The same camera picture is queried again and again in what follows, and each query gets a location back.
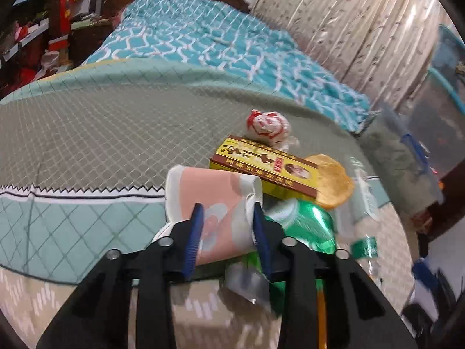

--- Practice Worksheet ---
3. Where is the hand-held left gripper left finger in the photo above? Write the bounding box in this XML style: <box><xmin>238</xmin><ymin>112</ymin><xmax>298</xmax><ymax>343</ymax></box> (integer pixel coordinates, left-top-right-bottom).
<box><xmin>36</xmin><ymin>203</ymin><xmax>206</xmax><ymax>349</ymax></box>

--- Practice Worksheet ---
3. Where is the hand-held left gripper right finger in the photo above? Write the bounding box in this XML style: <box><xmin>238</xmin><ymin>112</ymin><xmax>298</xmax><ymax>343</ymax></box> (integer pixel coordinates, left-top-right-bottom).
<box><xmin>252</xmin><ymin>203</ymin><xmax>418</xmax><ymax>349</ymax></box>

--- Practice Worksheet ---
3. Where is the grey foil wrapper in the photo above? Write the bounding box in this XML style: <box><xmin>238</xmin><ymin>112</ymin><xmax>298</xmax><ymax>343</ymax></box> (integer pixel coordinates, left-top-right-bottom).
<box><xmin>223</xmin><ymin>262</ymin><xmax>271</xmax><ymax>304</ymax></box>

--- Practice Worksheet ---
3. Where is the crushed pink paper cup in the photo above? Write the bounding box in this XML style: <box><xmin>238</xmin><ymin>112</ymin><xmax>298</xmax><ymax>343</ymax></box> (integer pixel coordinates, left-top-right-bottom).
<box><xmin>160</xmin><ymin>165</ymin><xmax>264</xmax><ymax>266</ymax></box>

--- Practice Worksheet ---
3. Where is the yellow and brown carton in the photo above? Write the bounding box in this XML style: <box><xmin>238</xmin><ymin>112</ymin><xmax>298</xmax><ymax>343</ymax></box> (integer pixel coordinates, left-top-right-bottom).
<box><xmin>210</xmin><ymin>135</ymin><xmax>322</xmax><ymax>200</ymax></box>

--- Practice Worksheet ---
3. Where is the round rice cracker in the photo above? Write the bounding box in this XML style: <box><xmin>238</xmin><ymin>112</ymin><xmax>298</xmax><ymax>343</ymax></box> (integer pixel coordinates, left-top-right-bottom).
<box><xmin>304</xmin><ymin>154</ymin><xmax>355</xmax><ymax>210</ymax></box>

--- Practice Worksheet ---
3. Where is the clear bottle with green label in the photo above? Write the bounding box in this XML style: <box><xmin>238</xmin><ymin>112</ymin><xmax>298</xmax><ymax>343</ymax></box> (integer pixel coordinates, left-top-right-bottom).
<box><xmin>332</xmin><ymin>156</ymin><xmax>387</xmax><ymax>288</ymax></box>

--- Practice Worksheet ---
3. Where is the red and white ball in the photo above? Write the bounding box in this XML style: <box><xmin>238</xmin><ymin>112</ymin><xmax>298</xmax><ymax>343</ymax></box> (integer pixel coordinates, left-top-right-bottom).
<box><xmin>246</xmin><ymin>109</ymin><xmax>300</xmax><ymax>151</ymax></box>

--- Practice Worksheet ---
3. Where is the teal patterned quilt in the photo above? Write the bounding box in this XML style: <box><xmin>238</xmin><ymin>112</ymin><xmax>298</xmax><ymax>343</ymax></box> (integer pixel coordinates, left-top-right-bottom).
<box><xmin>82</xmin><ymin>0</ymin><xmax>371</xmax><ymax>133</ymax></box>

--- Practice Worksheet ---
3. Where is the clear storage box teal lid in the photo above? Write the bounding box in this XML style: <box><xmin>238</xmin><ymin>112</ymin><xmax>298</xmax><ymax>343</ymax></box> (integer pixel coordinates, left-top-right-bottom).
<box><xmin>432</xmin><ymin>24</ymin><xmax>465</xmax><ymax>77</ymax></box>
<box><xmin>400</xmin><ymin>67</ymin><xmax>465</xmax><ymax>175</ymax></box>

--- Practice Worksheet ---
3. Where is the beige leaf-print curtain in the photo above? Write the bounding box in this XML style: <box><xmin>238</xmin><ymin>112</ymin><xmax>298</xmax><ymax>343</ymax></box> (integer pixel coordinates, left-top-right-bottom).
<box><xmin>251</xmin><ymin>0</ymin><xmax>442</xmax><ymax>111</ymax></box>

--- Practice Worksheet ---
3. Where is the cluttered wooden shelf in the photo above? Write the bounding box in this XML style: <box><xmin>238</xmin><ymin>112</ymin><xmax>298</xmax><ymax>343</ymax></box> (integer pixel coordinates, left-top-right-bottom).
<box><xmin>0</xmin><ymin>0</ymin><xmax>113</xmax><ymax>95</ymax></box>

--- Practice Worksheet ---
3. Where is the clear storage box blue handle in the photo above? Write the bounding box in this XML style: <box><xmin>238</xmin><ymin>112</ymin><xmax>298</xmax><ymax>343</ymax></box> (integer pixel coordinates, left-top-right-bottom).
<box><xmin>358</xmin><ymin>105</ymin><xmax>446</xmax><ymax>215</ymax></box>

